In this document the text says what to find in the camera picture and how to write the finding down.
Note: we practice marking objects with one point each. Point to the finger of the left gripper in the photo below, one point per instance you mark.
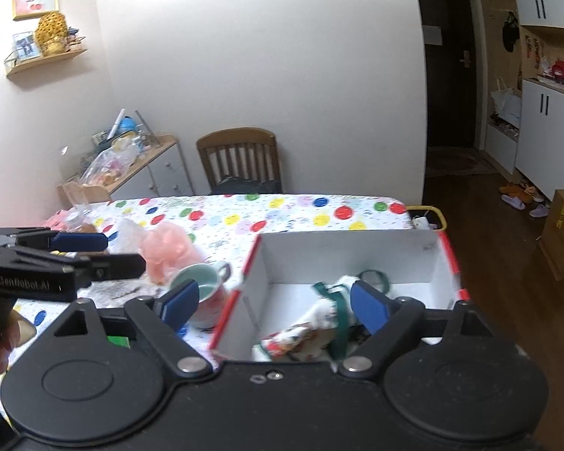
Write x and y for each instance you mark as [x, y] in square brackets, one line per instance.
[117, 265]
[43, 238]

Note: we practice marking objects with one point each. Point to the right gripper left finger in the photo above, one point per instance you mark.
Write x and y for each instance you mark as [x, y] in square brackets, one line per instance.
[158, 324]

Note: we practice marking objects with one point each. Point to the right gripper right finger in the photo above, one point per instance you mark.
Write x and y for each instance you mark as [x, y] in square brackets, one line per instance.
[394, 326]

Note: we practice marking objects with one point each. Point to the clear bubble wrap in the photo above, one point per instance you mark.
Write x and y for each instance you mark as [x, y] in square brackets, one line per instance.
[128, 239]

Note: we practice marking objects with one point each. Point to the pink mesh bath sponge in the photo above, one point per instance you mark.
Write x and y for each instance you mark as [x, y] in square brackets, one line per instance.
[168, 249]

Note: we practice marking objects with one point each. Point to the green plastic bag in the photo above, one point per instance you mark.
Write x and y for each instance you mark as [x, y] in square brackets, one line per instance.
[119, 341]

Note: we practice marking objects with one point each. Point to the person's left hand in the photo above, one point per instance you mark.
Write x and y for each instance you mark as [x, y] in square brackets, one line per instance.
[17, 332]

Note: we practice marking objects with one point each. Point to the pink patterned pouch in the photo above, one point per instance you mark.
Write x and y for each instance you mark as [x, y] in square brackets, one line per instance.
[61, 221]

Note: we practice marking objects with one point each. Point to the amber tea bottle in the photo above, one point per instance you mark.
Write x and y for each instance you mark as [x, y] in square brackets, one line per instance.
[78, 222]

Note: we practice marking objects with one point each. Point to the green ceramic mug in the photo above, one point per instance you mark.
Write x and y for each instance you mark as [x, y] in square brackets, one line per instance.
[211, 280]

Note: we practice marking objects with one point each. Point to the colourful balloon tablecloth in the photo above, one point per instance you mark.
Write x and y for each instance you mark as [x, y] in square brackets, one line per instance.
[223, 228]

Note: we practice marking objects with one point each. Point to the red white cardboard box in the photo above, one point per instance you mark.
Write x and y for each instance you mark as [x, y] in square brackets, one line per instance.
[299, 298]

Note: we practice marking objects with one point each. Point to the white wooden side cabinet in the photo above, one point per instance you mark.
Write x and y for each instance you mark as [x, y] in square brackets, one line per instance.
[161, 172]

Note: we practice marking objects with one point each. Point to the black bag on chair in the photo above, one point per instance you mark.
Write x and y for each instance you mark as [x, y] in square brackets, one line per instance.
[238, 185]

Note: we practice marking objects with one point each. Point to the dark wooden chair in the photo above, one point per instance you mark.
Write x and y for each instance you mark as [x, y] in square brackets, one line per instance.
[246, 152]

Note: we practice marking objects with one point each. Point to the golden flower ornament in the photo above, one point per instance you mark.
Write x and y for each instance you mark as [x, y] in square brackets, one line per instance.
[51, 34]

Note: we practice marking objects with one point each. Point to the white cupboard unit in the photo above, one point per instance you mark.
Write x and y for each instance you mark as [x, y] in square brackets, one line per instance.
[523, 44]

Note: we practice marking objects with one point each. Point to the wooden wall shelf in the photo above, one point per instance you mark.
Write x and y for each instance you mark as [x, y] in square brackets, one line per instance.
[21, 66]

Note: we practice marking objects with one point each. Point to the small photo frame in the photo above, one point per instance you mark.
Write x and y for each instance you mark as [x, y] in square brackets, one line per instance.
[25, 46]

